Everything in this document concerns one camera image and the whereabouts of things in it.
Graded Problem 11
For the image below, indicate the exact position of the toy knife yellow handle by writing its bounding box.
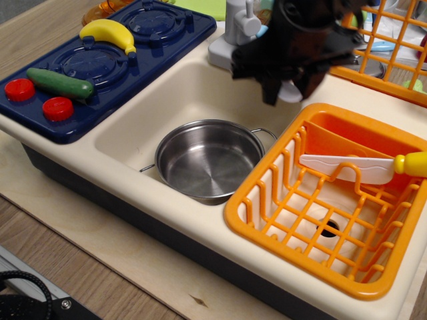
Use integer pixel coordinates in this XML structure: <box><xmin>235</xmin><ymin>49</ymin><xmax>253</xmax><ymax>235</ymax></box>
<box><xmin>299</xmin><ymin>151</ymin><xmax>426</xmax><ymax>185</ymax></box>

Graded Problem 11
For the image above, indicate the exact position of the orange wire grid basket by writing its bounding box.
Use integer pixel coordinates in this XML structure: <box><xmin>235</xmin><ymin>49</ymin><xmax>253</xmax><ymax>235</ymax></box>
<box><xmin>331</xmin><ymin>1</ymin><xmax>426</xmax><ymax>107</ymax></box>

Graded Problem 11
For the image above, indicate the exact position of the blue toy utensil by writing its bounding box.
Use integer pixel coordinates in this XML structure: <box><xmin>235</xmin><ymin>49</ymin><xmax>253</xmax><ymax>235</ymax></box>
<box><xmin>370</xmin><ymin>41</ymin><xmax>395</xmax><ymax>52</ymax></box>

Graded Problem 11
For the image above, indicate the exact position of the grey toy faucet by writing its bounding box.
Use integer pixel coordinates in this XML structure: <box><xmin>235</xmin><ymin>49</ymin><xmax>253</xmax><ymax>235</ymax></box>
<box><xmin>207</xmin><ymin>0</ymin><xmax>268</xmax><ymax>71</ymax></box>

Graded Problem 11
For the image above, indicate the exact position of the green toy cucumber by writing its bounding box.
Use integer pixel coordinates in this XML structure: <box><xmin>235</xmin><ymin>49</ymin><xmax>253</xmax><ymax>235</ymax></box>
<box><xmin>26</xmin><ymin>67</ymin><xmax>95</xmax><ymax>100</ymax></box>

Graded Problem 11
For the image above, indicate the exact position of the red stove knob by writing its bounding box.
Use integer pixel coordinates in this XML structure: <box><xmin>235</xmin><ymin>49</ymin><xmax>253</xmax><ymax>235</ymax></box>
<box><xmin>5</xmin><ymin>79</ymin><xmax>35</xmax><ymax>102</ymax></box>
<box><xmin>42</xmin><ymin>97</ymin><xmax>74</xmax><ymax>122</ymax></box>

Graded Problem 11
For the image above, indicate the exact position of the orange plastic dish rack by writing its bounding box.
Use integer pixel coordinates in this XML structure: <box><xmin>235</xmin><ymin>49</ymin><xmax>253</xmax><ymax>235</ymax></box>
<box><xmin>224</xmin><ymin>103</ymin><xmax>426</xmax><ymax>300</ymax></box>

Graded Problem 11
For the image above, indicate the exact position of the cream toy sink unit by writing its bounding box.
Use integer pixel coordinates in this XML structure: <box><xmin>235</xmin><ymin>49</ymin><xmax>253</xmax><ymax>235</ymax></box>
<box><xmin>0</xmin><ymin>26</ymin><xmax>427</xmax><ymax>320</ymax></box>

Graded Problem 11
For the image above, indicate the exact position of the green toy lettuce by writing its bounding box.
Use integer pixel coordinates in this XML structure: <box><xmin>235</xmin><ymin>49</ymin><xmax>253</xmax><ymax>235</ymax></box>
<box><xmin>402</xmin><ymin>79</ymin><xmax>426</xmax><ymax>94</ymax></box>

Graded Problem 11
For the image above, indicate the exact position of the stainless steel pan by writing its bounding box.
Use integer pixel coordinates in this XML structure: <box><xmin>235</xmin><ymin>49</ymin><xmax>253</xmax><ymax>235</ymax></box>
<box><xmin>152</xmin><ymin>119</ymin><xmax>266</xmax><ymax>205</ymax></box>

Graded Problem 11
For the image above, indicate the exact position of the yellow toy banana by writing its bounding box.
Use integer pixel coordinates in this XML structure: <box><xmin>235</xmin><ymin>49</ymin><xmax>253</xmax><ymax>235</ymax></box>
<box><xmin>79</xmin><ymin>19</ymin><xmax>137</xmax><ymax>55</ymax></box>

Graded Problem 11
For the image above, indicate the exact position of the red stove knob right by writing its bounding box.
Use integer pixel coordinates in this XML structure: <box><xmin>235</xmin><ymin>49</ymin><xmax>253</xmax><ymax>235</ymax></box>
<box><xmin>42</xmin><ymin>97</ymin><xmax>74</xmax><ymax>122</ymax></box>

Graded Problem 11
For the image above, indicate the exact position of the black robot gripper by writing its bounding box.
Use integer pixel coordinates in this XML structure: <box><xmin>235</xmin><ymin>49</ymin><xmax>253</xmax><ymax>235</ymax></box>
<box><xmin>232</xmin><ymin>1</ymin><xmax>372</xmax><ymax>106</ymax></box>

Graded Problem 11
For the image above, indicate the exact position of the dark blue toy stove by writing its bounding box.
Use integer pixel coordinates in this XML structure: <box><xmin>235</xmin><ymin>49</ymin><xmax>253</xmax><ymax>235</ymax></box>
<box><xmin>1</xmin><ymin>1</ymin><xmax>217</xmax><ymax>144</ymax></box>

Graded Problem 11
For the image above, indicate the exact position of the black metal bracket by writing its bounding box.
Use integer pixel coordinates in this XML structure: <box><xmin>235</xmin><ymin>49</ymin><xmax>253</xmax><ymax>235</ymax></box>
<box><xmin>51</xmin><ymin>297</ymin><xmax>101</xmax><ymax>320</ymax></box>

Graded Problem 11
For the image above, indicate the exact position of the black braided cable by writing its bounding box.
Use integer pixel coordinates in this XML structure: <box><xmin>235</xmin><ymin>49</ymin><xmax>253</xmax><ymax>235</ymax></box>
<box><xmin>0</xmin><ymin>270</ymin><xmax>53</xmax><ymax>320</ymax></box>

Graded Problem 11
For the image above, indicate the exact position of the red stove knob left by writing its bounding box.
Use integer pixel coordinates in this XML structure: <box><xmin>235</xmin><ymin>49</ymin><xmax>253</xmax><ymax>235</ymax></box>
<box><xmin>5</xmin><ymin>79</ymin><xmax>35</xmax><ymax>102</ymax></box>

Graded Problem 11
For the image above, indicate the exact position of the orange transparent toy dish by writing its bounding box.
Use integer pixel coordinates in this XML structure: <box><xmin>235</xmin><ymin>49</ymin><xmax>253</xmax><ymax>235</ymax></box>
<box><xmin>81</xmin><ymin>0</ymin><xmax>133</xmax><ymax>26</ymax></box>

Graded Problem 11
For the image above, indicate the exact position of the steel pot lid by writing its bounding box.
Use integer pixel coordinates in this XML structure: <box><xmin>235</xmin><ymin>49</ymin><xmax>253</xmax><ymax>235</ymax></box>
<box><xmin>352</xmin><ymin>55</ymin><xmax>386</xmax><ymax>79</ymax></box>

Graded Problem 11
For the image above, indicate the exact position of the white and blue toy spoon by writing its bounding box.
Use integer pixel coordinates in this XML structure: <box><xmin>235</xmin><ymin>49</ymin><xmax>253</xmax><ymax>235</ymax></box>
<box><xmin>278</xmin><ymin>25</ymin><xmax>304</xmax><ymax>103</ymax></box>

